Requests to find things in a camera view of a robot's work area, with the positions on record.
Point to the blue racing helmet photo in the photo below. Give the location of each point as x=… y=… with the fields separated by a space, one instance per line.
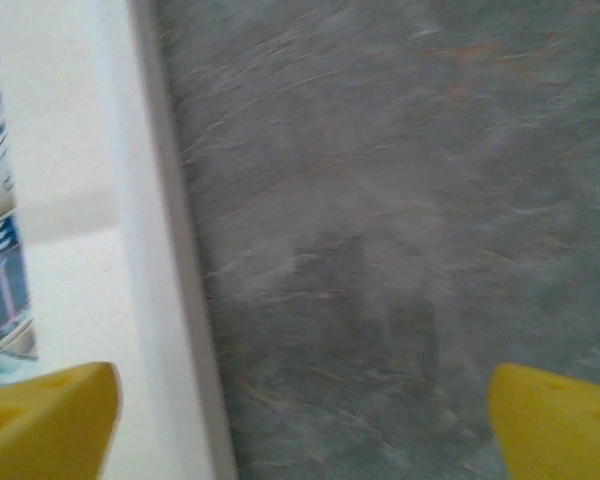
x=0 y=300

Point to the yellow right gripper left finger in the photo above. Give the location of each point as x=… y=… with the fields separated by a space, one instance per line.
x=40 y=430

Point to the white picture frame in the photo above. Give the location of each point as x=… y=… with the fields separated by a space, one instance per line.
x=150 y=250

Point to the white mat board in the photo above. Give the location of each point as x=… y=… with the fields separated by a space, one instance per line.
x=65 y=250

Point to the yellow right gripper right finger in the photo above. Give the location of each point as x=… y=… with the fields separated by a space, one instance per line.
x=565 y=435

